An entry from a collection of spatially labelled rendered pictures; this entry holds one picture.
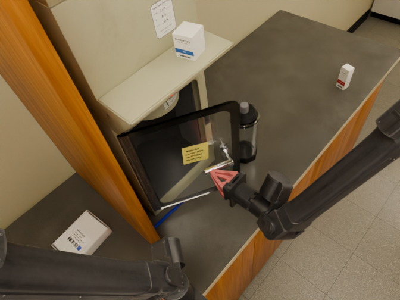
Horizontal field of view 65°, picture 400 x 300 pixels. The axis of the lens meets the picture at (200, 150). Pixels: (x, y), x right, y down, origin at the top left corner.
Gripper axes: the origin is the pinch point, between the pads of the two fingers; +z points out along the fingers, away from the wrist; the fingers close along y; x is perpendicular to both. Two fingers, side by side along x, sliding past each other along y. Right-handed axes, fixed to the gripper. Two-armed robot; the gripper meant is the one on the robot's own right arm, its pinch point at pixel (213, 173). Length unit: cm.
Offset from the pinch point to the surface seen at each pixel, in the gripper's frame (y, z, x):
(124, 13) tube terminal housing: 44.9, 15.5, 2.1
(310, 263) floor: -120, -26, -39
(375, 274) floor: -121, -57, -58
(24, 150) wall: -3, 59, 33
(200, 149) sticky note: 5.4, 5.6, -1.6
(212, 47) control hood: 31.7, 7.1, -12.3
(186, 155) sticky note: 4.9, 7.7, 2.2
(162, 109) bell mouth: 14.4, 18.2, -0.9
